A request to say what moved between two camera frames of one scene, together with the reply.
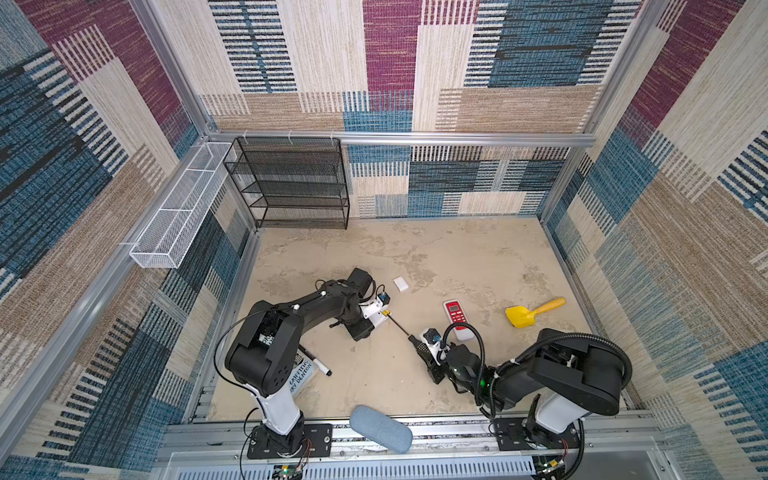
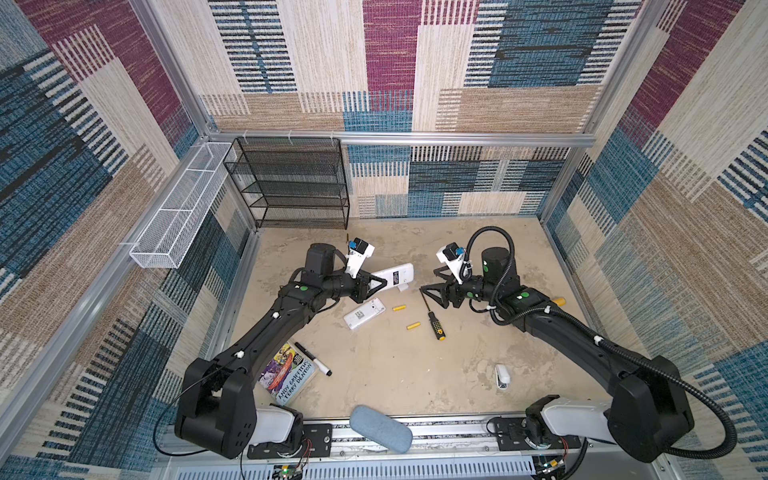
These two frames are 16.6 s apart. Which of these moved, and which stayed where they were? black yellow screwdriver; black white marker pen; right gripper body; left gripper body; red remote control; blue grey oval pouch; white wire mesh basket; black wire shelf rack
Moved: left gripper body; black yellow screwdriver; right gripper body; red remote control
Stayed: black white marker pen; blue grey oval pouch; black wire shelf rack; white wire mesh basket
